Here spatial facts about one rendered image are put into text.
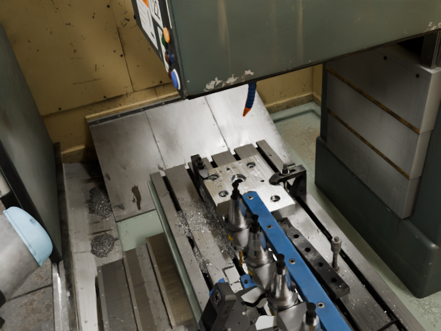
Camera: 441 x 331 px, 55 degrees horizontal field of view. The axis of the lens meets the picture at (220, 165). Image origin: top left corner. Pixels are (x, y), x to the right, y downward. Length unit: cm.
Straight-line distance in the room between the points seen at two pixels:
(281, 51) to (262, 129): 142
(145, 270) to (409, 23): 116
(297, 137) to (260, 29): 165
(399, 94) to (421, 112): 9
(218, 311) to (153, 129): 149
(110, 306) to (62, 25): 120
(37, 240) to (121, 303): 76
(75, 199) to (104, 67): 63
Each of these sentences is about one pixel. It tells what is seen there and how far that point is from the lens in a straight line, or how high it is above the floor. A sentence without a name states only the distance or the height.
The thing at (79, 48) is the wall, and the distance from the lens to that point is 209.
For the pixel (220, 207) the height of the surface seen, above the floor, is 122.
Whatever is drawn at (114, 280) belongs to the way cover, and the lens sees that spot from 164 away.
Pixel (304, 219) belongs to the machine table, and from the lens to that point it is 144.
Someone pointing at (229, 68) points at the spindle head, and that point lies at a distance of 75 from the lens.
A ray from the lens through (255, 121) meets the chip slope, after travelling 221.
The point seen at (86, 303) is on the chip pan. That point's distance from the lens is 166.
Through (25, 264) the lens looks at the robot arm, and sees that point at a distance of 82.
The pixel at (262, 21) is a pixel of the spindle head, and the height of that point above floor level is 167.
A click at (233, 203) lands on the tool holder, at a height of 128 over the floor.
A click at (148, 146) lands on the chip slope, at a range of 213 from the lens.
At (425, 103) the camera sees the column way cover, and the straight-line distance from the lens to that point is 121.
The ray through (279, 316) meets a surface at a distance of 84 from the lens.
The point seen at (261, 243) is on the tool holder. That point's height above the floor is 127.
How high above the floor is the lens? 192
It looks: 37 degrees down
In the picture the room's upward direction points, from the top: 8 degrees counter-clockwise
